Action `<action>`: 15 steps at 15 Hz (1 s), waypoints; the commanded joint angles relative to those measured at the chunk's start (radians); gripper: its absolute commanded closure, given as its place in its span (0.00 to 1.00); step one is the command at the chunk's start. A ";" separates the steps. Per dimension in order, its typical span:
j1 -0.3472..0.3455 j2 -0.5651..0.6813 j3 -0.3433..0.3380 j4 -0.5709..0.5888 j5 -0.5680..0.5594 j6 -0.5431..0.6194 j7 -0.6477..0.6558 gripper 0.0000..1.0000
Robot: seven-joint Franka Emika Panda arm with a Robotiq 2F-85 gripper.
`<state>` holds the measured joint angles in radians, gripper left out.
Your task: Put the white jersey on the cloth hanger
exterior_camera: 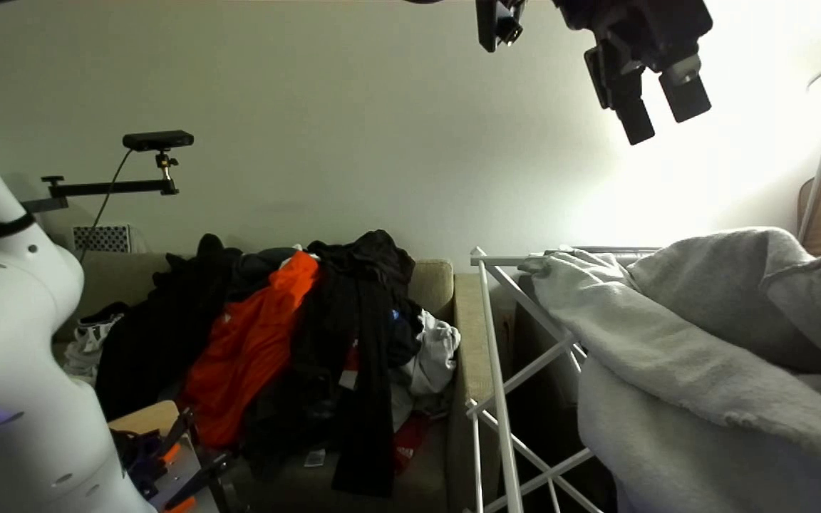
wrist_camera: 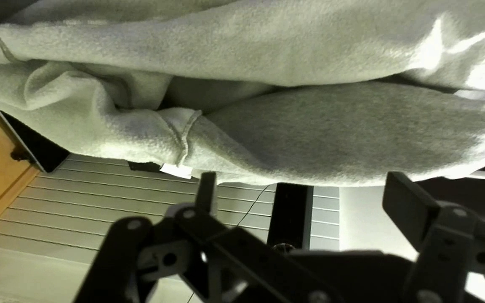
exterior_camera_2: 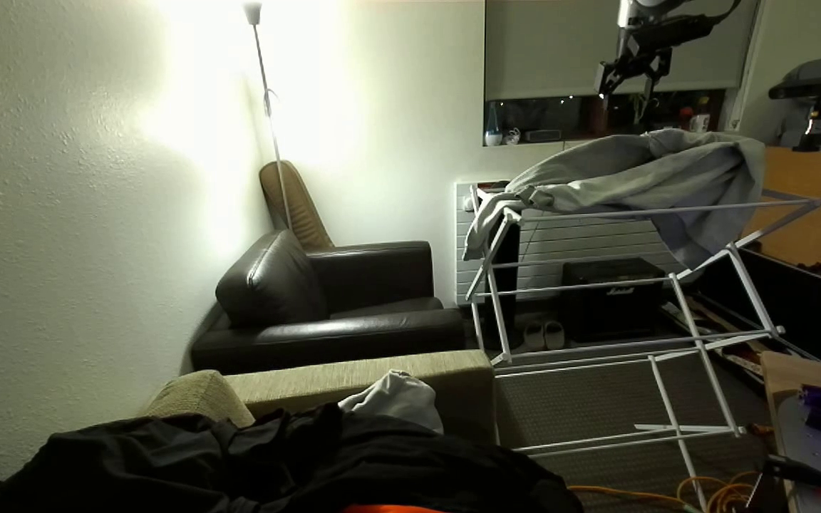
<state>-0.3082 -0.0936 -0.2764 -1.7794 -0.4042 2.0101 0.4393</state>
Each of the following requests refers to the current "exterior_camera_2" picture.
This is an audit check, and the small light grey garment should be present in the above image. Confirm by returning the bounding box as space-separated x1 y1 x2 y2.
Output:
336 367 448 435

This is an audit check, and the black clothes pile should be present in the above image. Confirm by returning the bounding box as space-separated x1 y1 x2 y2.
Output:
0 403 584 513

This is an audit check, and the black padded bench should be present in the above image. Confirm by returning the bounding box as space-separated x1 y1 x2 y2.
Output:
767 52 821 153

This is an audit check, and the tall black speaker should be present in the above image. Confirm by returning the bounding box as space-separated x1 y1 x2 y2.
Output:
490 216 523 326

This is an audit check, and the orange extension cable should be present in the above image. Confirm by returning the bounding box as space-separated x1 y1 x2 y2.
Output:
563 471 764 513

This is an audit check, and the cardboard box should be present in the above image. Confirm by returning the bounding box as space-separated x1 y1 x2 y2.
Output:
757 347 821 513

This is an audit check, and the wooden board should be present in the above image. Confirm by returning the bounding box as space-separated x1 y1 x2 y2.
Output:
745 140 821 294

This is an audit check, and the orange garment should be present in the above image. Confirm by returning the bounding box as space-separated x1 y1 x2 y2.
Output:
336 498 460 513

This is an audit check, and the black leather armchair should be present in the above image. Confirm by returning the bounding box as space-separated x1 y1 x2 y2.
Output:
188 224 476 377

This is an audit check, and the black low cabinet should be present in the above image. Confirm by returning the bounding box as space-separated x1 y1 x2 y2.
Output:
688 242 821 377

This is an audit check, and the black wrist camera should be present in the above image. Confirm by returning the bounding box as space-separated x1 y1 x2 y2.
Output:
621 11 717 52

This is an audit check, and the black amplifier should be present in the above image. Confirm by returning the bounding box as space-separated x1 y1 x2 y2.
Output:
562 257 676 346

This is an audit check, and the white slipper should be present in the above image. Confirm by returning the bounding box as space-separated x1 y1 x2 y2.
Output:
517 320 547 351
537 316 566 351

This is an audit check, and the grey hooded sweatshirt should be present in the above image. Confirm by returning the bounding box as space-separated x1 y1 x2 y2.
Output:
460 126 767 273

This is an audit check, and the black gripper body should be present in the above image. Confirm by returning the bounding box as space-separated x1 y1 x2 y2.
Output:
606 38 676 80

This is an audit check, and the black handled tool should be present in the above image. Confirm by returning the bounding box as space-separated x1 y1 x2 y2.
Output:
761 452 821 495

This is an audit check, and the white clothes drying rack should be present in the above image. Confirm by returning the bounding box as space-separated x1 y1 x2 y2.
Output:
460 179 821 513

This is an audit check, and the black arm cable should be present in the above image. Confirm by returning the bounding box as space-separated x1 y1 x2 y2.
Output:
707 0 745 25

